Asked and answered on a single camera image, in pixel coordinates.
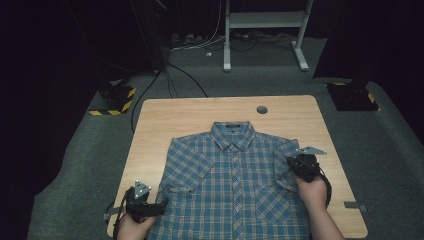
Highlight grey tape strip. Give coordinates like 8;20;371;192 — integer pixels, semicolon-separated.
102;205;125;221
344;201;368;213

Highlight black yellow striped stand base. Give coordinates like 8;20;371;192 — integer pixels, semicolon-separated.
88;83;138;117

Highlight white floor cable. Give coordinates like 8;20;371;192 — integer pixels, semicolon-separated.
169;0;228;53

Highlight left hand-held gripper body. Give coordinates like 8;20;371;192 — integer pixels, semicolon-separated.
125;179;156;224

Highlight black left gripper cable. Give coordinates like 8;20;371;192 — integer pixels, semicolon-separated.
112;187;132;240

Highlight black upright stand column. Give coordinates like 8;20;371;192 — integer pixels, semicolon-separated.
129;0;170;76

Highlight person's left hand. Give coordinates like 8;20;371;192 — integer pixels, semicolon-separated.
116;212;156;240

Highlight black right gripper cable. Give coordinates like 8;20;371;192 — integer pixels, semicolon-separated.
318;166;333;210

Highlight person's right hand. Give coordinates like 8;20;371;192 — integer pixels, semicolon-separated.
294;175;330;210

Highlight black stand base yellow edges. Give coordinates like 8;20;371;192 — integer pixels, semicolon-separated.
325;81;381;112

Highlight white metal desk frame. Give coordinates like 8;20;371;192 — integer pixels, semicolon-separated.
223;0;315;73

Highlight long black floor cable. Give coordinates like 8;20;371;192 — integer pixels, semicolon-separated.
130;70;162;133

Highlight dark power strip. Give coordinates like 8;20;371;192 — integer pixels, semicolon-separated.
170;32;205;45

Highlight blue plaid short-sleeved shirt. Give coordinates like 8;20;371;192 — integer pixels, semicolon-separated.
148;121;313;240

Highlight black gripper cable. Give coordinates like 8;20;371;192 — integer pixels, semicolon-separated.
112;187;132;240
318;166;333;210

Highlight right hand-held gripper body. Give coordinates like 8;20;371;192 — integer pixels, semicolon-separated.
295;145;328;184

